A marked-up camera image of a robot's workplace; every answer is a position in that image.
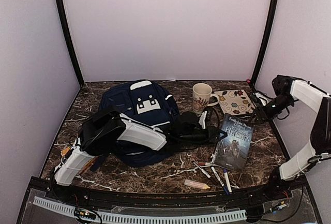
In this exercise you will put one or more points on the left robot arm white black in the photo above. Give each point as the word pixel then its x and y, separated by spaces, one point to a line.
pixel 100 132

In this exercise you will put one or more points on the blue cap white marker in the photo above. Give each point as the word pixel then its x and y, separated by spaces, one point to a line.
pixel 227 180

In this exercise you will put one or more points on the black cap white marker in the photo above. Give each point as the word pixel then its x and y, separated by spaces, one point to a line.
pixel 201 169

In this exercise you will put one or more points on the black frame post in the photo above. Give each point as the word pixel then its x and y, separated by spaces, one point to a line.
pixel 265 39
pixel 68 40

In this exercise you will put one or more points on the orange Treehouse book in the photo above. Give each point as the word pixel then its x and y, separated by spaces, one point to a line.
pixel 74 161

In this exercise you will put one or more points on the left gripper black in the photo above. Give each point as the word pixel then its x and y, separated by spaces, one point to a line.
pixel 211 134

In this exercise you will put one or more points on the cream floral ceramic mug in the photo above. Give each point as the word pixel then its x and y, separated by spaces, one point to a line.
pixel 202 97

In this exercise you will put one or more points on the left black frame post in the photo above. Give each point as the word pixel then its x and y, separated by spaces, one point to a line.
pixel 68 40

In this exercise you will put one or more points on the black front rail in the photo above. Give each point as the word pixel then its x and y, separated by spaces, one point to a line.
pixel 85 193

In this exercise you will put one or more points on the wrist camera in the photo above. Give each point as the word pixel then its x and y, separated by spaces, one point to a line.
pixel 259 98
pixel 204 118

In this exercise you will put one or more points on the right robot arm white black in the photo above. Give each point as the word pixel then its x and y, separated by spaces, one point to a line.
pixel 300 112

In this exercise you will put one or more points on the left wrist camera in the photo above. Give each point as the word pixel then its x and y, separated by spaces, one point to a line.
pixel 204 118

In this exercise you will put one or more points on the white slotted cable duct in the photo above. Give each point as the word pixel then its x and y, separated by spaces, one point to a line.
pixel 121 214

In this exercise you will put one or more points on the black white marker middle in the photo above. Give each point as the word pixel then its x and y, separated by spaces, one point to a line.
pixel 217 176

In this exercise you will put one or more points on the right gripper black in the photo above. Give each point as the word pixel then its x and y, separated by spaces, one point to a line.
pixel 260 116

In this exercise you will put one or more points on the yellow tip highlighter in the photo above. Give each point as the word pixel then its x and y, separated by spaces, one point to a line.
pixel 195 184

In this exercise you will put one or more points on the red cap white marker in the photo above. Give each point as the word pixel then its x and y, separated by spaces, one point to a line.
pixel 208 164

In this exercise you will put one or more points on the Wuthering Heights blue book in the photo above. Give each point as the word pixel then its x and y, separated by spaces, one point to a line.
pixel 231 153

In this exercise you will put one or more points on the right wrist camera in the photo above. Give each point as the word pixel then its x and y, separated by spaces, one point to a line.
pixel 259 98

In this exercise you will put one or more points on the right black frame post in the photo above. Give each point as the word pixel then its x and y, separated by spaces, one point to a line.
pixel 265 39

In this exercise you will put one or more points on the navy blue student backpack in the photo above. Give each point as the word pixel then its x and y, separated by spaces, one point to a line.
pixel 147 102

